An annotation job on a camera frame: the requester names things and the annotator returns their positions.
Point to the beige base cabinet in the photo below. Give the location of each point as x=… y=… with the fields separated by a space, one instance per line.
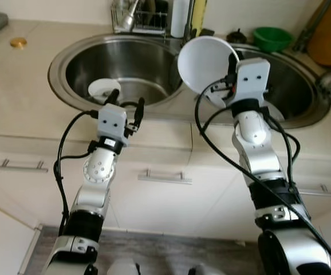
x=171 y=206

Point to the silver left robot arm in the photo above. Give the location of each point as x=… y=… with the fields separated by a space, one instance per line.
x=94 y=195

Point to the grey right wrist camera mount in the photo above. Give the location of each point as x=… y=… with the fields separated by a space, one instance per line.
x=251 y=77

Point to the white plastic bottle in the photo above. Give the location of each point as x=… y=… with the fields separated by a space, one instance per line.
x=178 y=17

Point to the large white plate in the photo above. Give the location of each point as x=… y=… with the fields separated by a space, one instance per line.
x=203 y=63

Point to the white side cabinet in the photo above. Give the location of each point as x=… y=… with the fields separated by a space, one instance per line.
x=5 y=246

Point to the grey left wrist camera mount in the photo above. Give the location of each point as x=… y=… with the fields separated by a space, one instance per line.
x=113 y=121

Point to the grey robot right leg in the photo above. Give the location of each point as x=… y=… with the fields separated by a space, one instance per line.
x=204 y=270

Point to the grey robot left leg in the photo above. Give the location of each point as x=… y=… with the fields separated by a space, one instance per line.
x=122 y=267

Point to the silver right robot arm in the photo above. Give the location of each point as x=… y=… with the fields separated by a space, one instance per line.
x=257 y=160

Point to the small black sink plug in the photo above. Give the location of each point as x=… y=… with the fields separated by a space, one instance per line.
x=237 y=37

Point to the chrome kitchen faucet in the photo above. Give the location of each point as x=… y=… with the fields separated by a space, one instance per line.
x=128 y=16

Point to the yellow bottle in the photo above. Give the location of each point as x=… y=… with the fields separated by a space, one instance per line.
x=198 y=16

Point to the small white bowl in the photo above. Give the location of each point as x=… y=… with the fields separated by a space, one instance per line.
x=101 y=89

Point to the green plastic bowl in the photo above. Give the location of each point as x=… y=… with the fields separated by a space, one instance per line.
x=273 y=39

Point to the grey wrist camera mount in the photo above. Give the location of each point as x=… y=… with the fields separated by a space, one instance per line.
x=113 y=121
x=251 y=77

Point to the grey robot leg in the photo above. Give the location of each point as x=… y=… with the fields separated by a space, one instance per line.
x=122 y=267
x=204 y=270

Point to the small round brass lid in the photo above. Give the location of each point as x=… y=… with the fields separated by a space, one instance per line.
x=18 y=42

